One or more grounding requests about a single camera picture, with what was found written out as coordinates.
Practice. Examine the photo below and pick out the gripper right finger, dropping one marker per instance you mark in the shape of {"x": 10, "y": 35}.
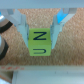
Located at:
{"x": 58, "y": 24}

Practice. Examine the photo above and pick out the yellow block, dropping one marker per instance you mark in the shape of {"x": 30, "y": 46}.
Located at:
{"x": 40, "y": 42}

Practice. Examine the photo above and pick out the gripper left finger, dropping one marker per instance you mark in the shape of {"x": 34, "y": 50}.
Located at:
{"x": 22, "y": 25}

